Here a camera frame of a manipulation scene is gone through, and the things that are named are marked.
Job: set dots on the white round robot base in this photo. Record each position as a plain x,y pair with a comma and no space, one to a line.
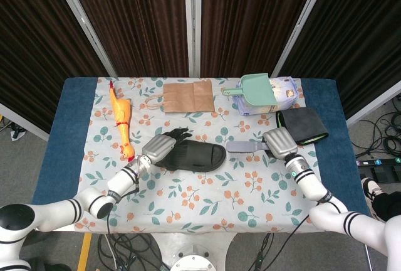
192,264

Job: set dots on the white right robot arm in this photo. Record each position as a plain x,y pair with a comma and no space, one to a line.
308,183

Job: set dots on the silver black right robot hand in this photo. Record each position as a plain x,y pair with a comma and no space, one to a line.
282,142

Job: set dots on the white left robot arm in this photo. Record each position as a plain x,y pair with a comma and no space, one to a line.
125,181

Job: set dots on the black slipper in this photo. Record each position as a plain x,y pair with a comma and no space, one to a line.
197,156

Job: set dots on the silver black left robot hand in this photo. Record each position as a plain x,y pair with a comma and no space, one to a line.
158,147

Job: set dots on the brown paper bag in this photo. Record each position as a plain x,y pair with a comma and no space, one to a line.
188,97

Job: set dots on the gray cloth with green trim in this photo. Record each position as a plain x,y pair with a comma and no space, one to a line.
305,123

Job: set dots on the yellow floor tape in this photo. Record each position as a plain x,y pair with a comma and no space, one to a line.
84,250

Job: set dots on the purple tissue pack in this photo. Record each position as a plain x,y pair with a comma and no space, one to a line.
286,93

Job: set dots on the black trouser leg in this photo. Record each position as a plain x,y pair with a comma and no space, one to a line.
388,205

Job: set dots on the white black sneaker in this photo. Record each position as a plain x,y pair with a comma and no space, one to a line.
371,189

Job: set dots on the yellow rubber chicken toy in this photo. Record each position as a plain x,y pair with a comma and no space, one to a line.
122,114

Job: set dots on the green plastic dustpan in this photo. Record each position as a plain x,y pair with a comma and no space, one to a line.
258,89

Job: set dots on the blue table cover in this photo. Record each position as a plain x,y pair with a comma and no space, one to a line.
62,145

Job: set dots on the dark brown partition panel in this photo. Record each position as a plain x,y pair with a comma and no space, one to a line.
134,17
31,48
250,17
360,32

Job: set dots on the floral tablecloth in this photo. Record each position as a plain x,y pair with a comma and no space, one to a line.
188,214

